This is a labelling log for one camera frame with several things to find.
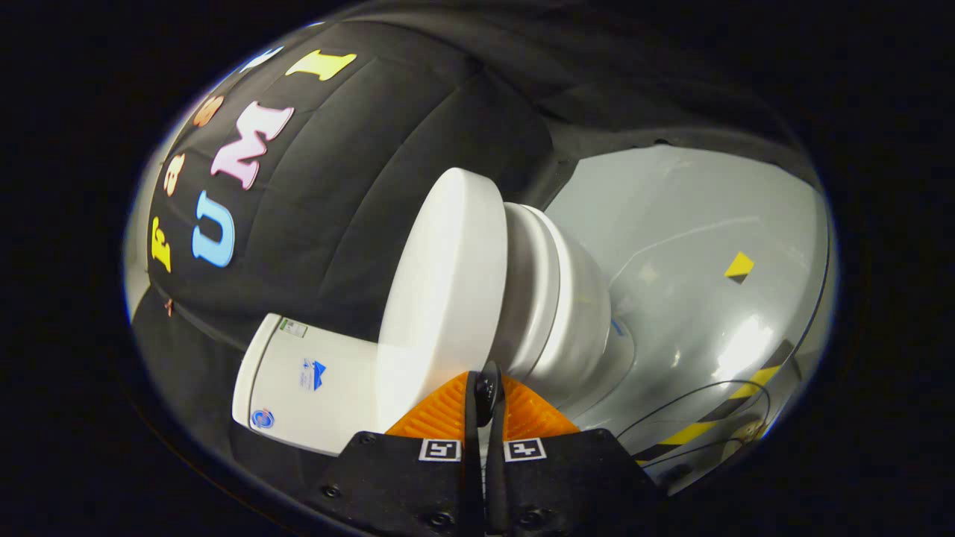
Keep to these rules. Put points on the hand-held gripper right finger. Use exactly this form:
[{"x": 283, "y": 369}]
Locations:
[{"x": 567, "y": 485}]

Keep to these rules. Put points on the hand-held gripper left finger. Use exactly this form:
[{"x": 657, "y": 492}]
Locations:
[{"x": 403, "y": 485}]

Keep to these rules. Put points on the small yellow black tape square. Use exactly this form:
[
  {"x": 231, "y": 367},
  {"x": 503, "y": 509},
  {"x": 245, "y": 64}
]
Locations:
[{"x": 739, "y": 265}]

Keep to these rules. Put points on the yellow black floor tape strip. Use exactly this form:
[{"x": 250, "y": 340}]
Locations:
[{"x": 690, "y": 432}]

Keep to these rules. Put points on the black backdrop cloth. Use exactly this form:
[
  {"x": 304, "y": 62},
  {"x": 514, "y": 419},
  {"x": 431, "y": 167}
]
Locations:
[{"x": 358, "y": 164}]

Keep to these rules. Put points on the white toilet with tank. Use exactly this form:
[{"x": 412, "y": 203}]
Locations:
[{"x": 574, "y": 313}]

